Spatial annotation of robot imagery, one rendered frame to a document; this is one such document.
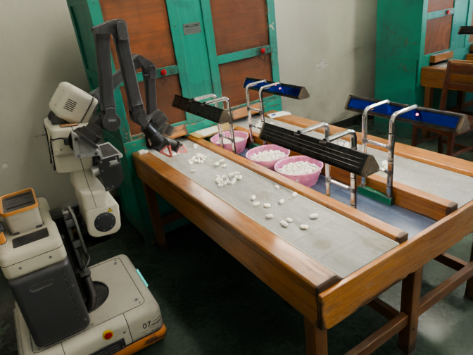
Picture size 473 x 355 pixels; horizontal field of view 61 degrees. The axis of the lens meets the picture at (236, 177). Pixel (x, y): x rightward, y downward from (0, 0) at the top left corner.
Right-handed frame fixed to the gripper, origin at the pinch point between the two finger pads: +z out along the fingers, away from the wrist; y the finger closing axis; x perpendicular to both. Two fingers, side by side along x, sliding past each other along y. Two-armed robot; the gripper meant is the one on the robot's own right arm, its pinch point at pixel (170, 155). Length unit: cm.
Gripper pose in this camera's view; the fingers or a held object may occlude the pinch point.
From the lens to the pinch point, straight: 195.8
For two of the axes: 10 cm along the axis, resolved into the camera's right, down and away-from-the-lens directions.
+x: -7.0, 6.8, -1.9
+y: -5.1, -3.0, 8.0
